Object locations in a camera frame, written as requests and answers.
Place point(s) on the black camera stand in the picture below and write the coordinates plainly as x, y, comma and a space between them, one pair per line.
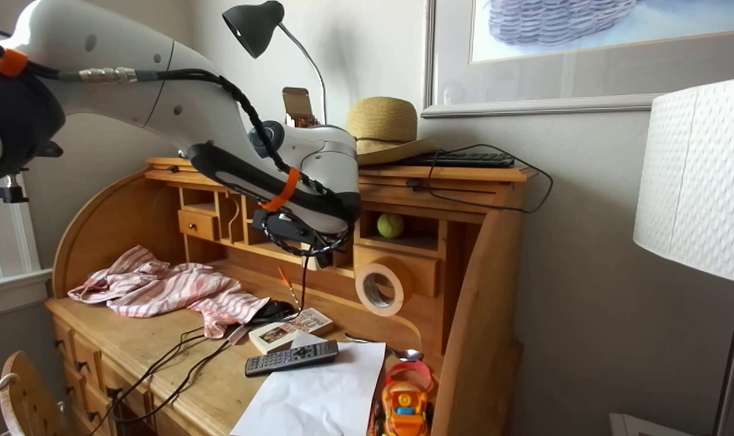
4, 194

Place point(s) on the white paper sheet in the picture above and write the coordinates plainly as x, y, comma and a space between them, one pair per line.
325, 397

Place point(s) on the orange pen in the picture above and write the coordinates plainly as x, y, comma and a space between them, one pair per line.
287, 284

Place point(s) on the wooden chair back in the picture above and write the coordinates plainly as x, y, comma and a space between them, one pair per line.
29, 402

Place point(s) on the green tennis ball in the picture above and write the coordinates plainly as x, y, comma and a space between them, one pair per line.
390, 226

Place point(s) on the red striped white cloth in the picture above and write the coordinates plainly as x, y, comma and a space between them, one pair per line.
163, 287

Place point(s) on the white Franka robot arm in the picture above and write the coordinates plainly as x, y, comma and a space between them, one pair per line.
123, 50

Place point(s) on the yellow masking tape roll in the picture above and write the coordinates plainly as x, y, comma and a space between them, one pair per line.
390, 279

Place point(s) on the framed wall picture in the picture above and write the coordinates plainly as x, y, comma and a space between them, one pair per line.
544, 81

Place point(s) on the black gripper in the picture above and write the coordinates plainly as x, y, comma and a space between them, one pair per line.
295, 239

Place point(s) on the green yellow carton box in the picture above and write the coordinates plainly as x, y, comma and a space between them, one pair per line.
300, 105

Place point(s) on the black desk lamp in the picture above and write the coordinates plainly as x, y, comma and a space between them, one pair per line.
255, 26

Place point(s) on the straw sun hat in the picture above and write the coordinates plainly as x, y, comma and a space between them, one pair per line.
386, 122

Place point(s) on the black remote control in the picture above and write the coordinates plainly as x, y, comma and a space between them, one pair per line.
294, 358

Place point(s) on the white paperback book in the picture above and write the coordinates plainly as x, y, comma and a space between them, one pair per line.
281, 333

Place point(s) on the black flat device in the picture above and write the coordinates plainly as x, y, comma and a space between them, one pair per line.
464, 161

